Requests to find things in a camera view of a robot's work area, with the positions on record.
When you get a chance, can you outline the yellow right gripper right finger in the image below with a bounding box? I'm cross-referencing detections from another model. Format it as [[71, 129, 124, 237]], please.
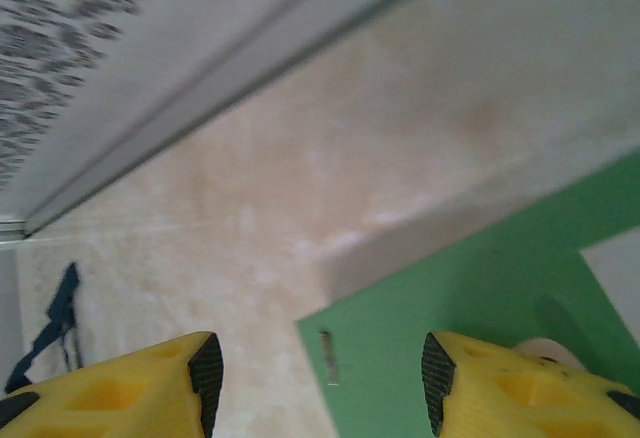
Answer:
[[421, 330, 640, 438]]

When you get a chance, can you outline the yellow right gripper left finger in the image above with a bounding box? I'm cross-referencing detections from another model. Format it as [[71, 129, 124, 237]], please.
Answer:
[[0, 330, 225, 438]]

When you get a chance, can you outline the navy blue backpack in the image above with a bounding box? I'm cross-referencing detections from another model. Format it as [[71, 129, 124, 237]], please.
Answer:
[[3, 261, 84, 394]]

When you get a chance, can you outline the green notebook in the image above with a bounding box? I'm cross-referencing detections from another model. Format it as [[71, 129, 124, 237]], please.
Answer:
[[295, 150, 640, 438]]

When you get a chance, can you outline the aluminium frame side rail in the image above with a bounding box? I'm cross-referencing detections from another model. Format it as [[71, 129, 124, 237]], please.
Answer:
[[0, 217, 31, 252]]

